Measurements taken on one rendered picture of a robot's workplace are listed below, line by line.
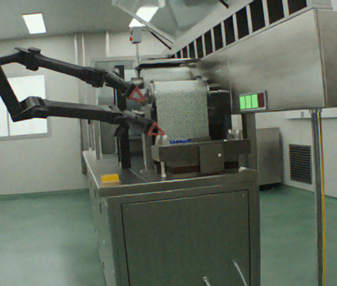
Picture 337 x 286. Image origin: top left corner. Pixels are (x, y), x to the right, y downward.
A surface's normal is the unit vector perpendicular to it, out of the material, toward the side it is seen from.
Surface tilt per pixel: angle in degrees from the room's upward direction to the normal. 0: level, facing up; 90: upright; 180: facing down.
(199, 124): 91
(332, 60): 90
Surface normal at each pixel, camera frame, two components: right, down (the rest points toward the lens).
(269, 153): 0.22, 0.04
